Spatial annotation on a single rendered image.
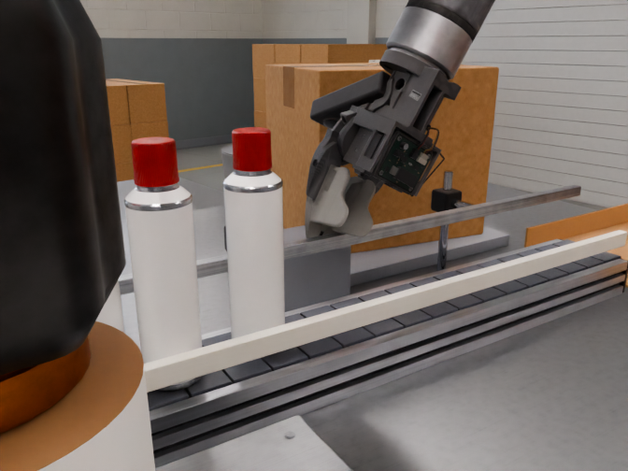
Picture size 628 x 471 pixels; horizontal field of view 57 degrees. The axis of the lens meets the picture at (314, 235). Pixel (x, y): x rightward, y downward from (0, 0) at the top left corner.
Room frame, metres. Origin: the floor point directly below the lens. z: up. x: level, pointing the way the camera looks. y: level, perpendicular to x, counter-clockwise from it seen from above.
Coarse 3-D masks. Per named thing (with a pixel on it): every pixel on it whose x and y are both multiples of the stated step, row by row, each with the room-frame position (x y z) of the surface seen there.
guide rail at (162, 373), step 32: (544, 256) 0.64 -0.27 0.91; (576, 256) 0.67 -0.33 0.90; (416, 288) 0.54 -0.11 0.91; (448, 288) 0.56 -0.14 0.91; (480, 288) 0.58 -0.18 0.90; (320, 320) 0.47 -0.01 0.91; (352, 320) 0.49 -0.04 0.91; (192, 352) 0.41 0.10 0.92; (224, 352) 0.42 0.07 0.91; (256, 352) 0.44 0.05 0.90; (160, 384) 0.39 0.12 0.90
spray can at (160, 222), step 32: (160, 160) 0.42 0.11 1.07; (160, 192) 0.42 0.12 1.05; (128, 224) 0.42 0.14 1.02; (160, 224) 0.41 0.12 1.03; (192, 224) 0.43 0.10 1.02; (160, 256) 0.41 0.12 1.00; (192, 256) 0.43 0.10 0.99; (160, 288) 0.41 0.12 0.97; (192, 288) 0.43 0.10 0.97; (160, 320) 0.41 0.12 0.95; (192, 320) 0.42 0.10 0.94; (160, 352) 0.41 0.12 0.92; (192, 384) 0.42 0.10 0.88
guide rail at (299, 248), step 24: (552, 192) 0.76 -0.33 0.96; (576, 192) 0.79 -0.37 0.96; (432, 216) 0.65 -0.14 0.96; (456, 216) 0.66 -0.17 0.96; (480, 216) 0.69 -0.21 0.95; (312, 240) 0.56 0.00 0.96; (336, 240) 0.57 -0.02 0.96; (360, 240) 0.59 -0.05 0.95; (216, 264) 0.50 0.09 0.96; (120, 288) 0.45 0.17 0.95
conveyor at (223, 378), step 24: (480, 264) 0.70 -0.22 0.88; (576, 264) 0.70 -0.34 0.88; (408, 288) 0.62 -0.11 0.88; (504, 288) 0.62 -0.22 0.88; (312, 312) 0.56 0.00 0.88; (408, 312) 0.56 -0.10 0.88; (432, 312) 0.56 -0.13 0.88; (216, 336) 0.51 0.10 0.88; (336, 336) 0.51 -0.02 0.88; (360, 336) 0.51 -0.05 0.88; (264, 360) 0.46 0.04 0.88; (288, 360) 0.46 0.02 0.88; (216, 384) 0.42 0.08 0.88
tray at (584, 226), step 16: (608, 208) 1.00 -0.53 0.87; (624, 208) 1.03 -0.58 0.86; (544, 224) 0.91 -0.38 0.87; (560, 224) 0.93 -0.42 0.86; (576, 224) 0.95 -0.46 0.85; (592, 224) 0.98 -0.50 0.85; (608, 224) 1.01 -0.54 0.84; (624, 224) 1.02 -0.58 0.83; (528, 240) 0.89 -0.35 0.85; (544, 240) 0.91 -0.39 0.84; (576, 240) 0.93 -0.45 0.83; (624, 256) 0.85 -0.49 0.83
